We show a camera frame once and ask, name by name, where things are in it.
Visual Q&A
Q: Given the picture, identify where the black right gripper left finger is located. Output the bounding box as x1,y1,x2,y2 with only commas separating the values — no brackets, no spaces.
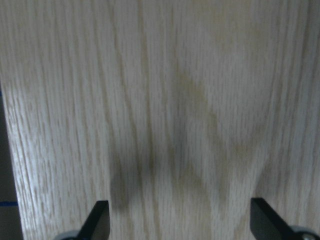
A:
75,200,111,240

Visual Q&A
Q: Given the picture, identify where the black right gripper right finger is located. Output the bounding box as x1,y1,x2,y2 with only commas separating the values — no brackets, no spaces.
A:
250,197,320,240

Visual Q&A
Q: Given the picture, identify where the wooden drawer cabinet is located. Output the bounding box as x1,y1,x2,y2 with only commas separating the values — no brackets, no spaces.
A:
0,0,320,240

